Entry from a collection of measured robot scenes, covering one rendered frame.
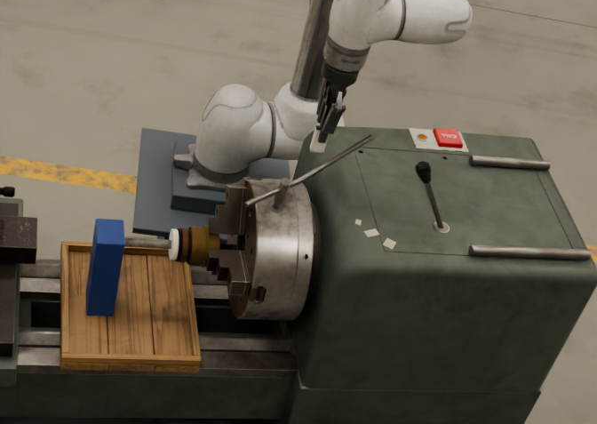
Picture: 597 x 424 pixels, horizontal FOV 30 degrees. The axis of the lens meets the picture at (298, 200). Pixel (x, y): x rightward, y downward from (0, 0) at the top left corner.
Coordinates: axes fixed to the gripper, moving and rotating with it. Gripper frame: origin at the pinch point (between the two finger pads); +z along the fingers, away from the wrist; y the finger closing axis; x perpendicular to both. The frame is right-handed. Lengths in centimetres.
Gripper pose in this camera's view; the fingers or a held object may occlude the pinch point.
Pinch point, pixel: (320, 138)
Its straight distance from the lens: 240.1
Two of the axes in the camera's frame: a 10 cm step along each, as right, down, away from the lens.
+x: 9.6, 0.6, 2.6
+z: -2.2, 7.4, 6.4
